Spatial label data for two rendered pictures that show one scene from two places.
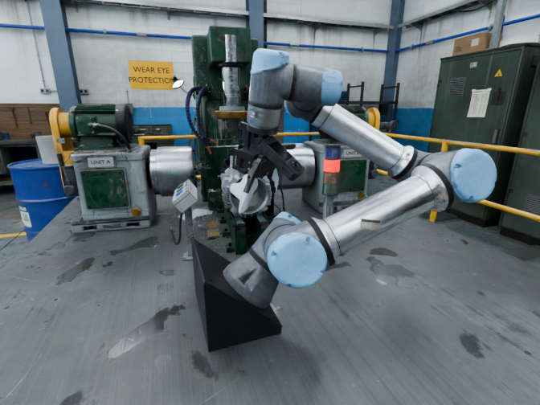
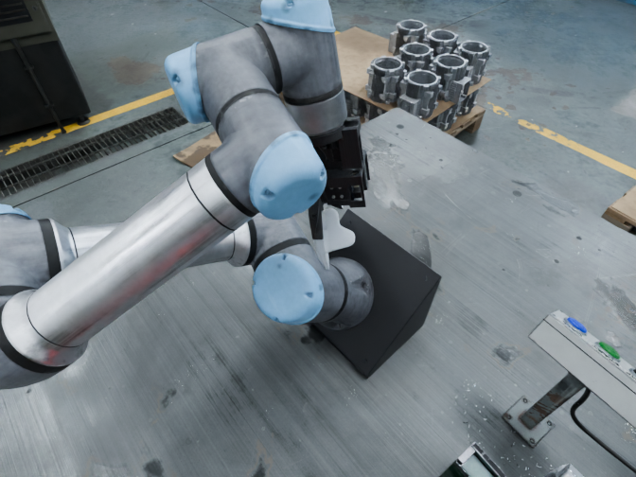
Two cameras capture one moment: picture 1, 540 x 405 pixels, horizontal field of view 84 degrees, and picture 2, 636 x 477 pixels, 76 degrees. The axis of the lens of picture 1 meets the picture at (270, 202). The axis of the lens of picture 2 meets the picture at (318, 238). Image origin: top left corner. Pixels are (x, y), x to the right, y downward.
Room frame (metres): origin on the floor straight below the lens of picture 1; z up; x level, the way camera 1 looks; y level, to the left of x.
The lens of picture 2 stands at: (1.14, -0.16, 1.61)
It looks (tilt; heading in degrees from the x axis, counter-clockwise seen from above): 48 degrees down; 158
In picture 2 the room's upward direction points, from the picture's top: straight up
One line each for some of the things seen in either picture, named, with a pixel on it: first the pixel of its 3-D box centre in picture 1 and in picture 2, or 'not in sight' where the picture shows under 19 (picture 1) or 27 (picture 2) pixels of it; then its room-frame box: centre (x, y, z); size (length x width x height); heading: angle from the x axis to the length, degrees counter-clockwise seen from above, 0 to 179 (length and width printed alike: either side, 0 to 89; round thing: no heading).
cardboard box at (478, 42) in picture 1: (475, 46); not in sight; (4.09, -2.51, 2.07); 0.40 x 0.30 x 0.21; 10
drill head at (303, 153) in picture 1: (294, 165); not in sight; (1.66, -0.14, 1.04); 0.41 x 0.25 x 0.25; 103
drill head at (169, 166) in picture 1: (165, 171); not in sight; (1.50, 0.53, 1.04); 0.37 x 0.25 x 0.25; 103
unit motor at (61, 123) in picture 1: (98, 151); not in sight; (1.41, 0.80, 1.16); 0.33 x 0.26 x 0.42; 103
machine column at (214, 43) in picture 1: (227, 120); not in sight; (1.83, 0.25, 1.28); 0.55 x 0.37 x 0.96; 13
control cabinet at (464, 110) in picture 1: (474, 138); not in sight; (3.83, -2.55, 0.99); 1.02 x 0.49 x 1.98; 18
